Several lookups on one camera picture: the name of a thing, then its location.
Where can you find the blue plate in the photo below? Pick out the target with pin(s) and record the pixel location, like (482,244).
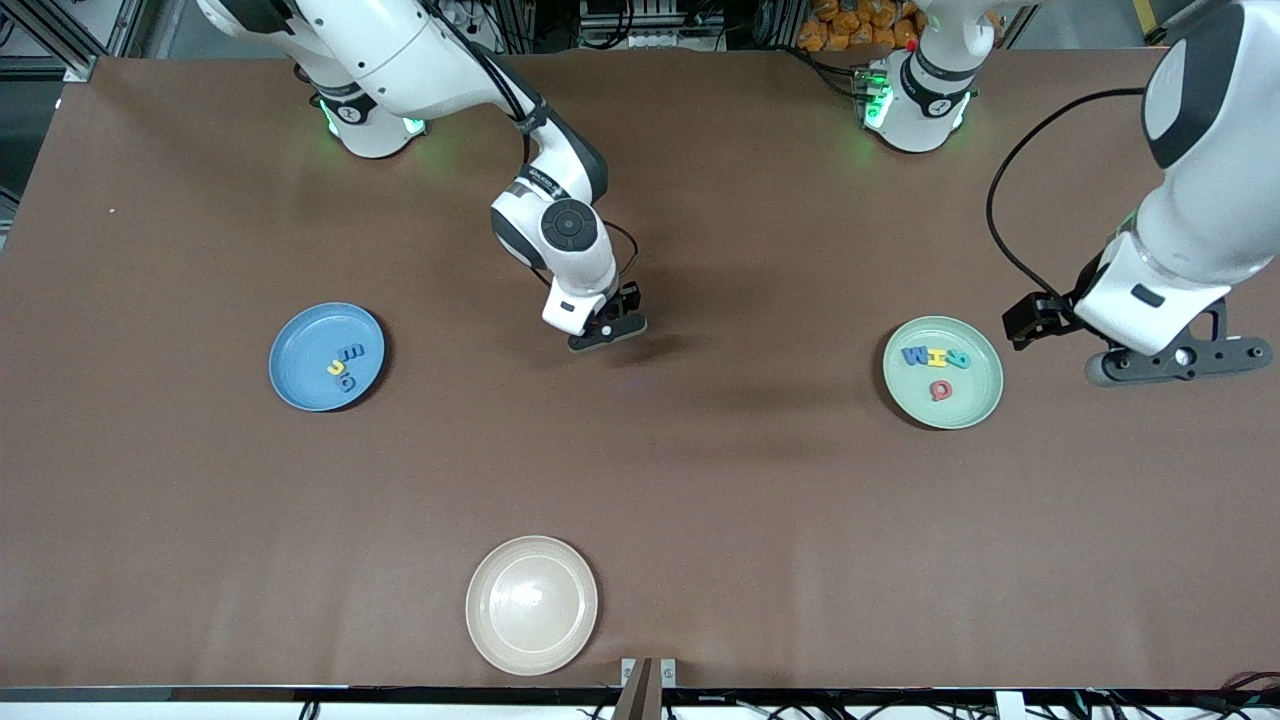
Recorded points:
(300,340)

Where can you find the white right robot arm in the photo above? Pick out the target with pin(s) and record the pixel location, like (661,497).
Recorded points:
(400,50)

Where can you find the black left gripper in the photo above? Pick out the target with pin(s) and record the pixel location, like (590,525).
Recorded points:
(1050,314)

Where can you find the blue foam letter m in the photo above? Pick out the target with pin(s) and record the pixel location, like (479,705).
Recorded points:
(353,352)

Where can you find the beige plate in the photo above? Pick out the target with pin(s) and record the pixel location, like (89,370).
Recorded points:
(531,605)

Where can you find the white power strip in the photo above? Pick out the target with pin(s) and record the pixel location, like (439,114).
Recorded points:
(450,12)

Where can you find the orange snack bags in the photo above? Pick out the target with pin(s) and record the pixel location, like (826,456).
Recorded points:
(850,25)

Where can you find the background equipment rack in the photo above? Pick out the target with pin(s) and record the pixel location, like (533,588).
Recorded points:
(650,20)

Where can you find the red foam letter Q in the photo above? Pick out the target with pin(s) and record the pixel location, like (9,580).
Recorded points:
(933,390)

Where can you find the teal digit 6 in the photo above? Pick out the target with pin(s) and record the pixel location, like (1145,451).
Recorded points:
(958,358)

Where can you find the blue foam letter W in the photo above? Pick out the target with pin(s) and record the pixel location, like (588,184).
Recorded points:
(915,356)

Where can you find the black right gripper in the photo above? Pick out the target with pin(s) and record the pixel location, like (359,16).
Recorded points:
(628,297)

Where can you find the front camera mount bracket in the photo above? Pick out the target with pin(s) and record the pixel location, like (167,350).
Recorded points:
(640,700)

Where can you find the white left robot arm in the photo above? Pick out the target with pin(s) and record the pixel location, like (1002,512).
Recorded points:
(1200,200)

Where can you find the green plate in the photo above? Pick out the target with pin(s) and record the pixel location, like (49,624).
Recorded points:
(975,405)

